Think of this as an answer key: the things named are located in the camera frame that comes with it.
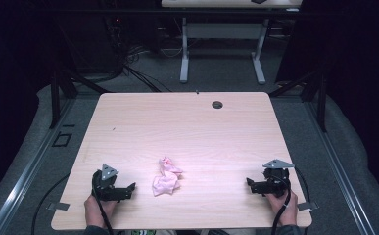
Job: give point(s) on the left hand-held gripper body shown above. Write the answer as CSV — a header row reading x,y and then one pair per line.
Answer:
x,y
106,186

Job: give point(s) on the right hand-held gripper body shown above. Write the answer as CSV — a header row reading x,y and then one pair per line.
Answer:
x,y
273,184

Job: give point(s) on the pink cloth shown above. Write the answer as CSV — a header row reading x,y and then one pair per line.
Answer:
x,y
166,182

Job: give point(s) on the person's left hand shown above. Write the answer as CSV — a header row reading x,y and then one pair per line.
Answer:
x,y
97,209

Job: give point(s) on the person's right hand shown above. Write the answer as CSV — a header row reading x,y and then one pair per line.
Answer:
x,y
283,209

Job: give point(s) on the white desk with metal legs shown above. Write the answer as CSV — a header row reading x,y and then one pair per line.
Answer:
x,y
223,29

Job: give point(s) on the grey metal table bracket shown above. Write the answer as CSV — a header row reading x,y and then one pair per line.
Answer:
x,y
307,206
59,206

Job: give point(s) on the aluminium floor rail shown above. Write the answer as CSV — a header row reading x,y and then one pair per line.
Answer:
x,y
23,176
340,169

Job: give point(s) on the black metal frame stand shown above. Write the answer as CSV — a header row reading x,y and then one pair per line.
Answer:
x,y
59,91
317,94

